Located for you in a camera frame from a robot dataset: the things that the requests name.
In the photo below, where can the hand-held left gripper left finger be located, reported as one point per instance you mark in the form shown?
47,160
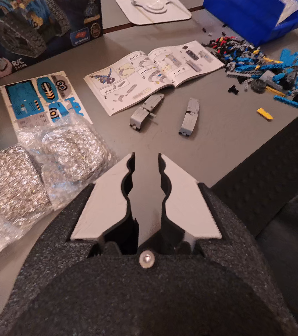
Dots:
101,207

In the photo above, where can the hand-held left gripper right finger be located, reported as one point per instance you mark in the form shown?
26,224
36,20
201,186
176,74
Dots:
191,207

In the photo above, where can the pile of small brick parts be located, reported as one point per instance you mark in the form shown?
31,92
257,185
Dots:
243,60

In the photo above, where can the grey desk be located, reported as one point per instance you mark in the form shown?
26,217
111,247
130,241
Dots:
230,147

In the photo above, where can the crumpled clear plastic bag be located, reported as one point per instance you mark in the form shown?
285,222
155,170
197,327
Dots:
73,152
7,183

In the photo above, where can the black perforated panel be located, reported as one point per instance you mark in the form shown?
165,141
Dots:
256,183

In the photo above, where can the grey brick panel assembly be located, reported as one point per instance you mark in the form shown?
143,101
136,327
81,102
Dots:
143,112

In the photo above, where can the yellow wedge brick piece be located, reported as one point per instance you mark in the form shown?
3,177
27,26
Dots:
264,113

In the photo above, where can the small black brick connector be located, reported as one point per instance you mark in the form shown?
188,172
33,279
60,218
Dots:
233,89

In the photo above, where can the blue sticker sheet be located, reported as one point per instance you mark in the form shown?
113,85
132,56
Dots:
28,99

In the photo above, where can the open instruction booklet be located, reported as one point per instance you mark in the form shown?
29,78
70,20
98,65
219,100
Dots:
138,78

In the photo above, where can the dark blue toy box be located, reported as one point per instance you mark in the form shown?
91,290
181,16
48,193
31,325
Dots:
33,31

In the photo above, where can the blue plastic bin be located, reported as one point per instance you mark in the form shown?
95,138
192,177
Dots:
243,18

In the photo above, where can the small clear plastic bag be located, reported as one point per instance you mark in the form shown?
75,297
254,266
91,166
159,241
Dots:
288,10

